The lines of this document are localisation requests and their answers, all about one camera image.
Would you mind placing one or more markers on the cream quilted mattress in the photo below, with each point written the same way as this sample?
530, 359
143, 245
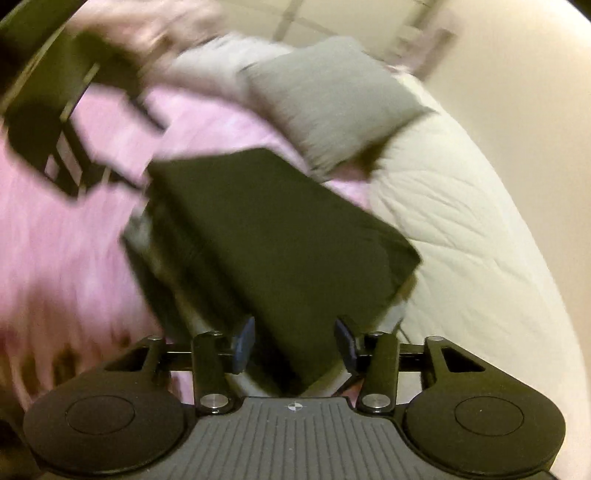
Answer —
461, 230

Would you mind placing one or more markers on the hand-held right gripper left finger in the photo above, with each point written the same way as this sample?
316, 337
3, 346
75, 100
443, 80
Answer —
210, 364

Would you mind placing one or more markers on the pink floral blanket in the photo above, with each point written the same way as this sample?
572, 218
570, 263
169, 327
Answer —
55, 254

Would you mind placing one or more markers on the black pants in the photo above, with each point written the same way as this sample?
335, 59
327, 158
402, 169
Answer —
277, 240

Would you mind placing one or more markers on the white wardrobe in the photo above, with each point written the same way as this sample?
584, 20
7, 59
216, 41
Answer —
351, 23

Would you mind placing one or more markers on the striped pillow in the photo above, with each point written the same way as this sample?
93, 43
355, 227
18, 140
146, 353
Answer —
217, 78

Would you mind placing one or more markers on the pink folded quilt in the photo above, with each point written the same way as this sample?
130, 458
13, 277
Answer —
152, 23

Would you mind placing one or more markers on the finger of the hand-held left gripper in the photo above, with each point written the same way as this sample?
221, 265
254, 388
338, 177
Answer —
138, 104
115, 168

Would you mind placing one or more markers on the grey pillow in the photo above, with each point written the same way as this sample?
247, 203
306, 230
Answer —
332, 101

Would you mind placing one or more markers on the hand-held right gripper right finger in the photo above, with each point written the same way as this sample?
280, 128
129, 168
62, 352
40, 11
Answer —
381, 364

